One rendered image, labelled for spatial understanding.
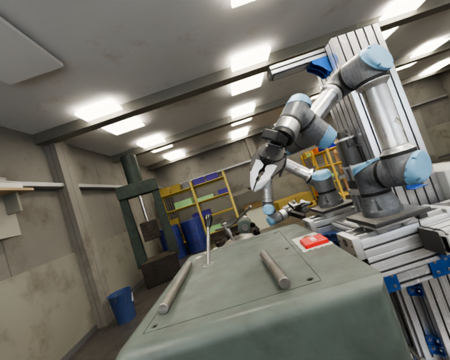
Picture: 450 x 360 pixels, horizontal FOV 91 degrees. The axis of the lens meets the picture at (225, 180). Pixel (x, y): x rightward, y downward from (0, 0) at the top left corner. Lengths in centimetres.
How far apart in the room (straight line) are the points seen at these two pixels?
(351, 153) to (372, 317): 101
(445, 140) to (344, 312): 1245
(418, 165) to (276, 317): 77
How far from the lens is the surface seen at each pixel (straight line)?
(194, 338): 45
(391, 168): 103
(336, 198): 156
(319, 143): 79
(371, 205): 112
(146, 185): 544
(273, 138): 58
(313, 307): 43
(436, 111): 1286
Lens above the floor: 146
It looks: 3 degrees up
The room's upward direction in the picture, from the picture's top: 18 degrees counter-clockwise
